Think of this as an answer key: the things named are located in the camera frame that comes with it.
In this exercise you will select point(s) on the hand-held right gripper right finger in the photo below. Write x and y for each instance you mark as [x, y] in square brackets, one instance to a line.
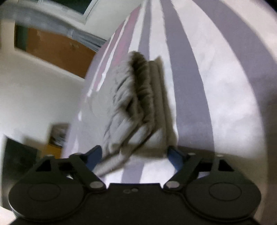
[174, 157]

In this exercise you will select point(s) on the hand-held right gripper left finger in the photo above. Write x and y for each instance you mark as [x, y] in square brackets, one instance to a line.
[95, 156]

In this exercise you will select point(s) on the grey pants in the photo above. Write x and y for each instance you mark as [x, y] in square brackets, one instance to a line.
[138, 108]

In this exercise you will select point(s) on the yellow furniture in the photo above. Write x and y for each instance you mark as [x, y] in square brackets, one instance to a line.
[55, 145]

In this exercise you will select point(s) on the dark furniture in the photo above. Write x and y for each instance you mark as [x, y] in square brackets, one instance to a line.
[19, 153]

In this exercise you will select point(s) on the striped bed sheet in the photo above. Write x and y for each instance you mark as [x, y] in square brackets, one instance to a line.
[216, 86]

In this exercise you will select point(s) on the brown wooden door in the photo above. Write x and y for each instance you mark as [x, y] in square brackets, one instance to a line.
[54, 49]

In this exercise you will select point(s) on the grey curtain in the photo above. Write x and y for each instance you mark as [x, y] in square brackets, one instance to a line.
[54, 23]

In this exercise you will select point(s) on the window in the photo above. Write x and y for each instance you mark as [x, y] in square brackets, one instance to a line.
[89, 9]

